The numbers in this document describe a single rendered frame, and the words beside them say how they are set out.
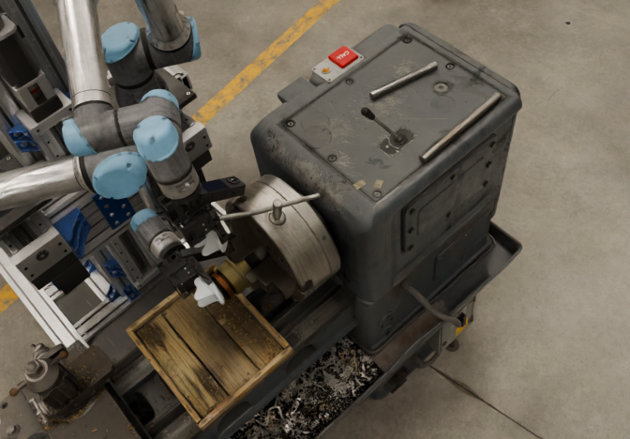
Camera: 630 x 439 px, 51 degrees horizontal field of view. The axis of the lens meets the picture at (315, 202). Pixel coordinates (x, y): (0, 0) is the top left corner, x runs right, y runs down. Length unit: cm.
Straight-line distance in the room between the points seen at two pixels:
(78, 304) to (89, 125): 161
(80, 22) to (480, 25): 280
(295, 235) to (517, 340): 143
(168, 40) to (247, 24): 225
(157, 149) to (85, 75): 25
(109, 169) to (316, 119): 54
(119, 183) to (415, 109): 75
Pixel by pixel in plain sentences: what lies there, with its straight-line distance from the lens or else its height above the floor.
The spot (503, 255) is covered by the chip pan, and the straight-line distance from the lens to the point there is 231.
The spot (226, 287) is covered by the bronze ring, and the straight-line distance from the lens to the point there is 163.
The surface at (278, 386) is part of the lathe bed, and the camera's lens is 193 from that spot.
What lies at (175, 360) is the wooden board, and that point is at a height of 88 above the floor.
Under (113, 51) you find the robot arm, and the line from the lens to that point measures 185.
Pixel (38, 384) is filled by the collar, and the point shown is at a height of 114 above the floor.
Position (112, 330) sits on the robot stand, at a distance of 274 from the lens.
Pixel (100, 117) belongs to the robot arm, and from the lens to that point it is 132.
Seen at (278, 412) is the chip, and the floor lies 56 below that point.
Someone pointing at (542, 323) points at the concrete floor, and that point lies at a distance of 283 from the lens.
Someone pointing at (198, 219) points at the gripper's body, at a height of 145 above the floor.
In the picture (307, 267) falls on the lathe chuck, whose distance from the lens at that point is 158.
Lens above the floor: 251
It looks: 54 degrees down
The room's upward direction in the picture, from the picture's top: 10 degrees counter-clockwise
